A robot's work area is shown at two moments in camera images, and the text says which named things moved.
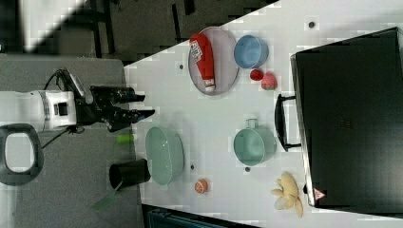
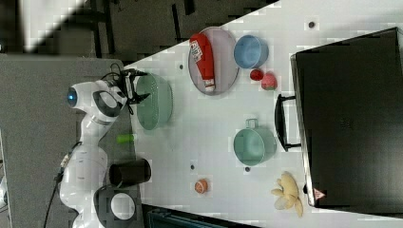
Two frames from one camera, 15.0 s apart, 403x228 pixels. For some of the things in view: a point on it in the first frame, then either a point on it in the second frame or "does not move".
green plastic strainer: x=164 y=153 -> x=155 y=108
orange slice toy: x=201 y=186 does not move
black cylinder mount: x=128 y=173 does not move
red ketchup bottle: x=203 y=59 does not move
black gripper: x=103 y=106 -> x=125 y=84
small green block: x=124 y=139 does not move
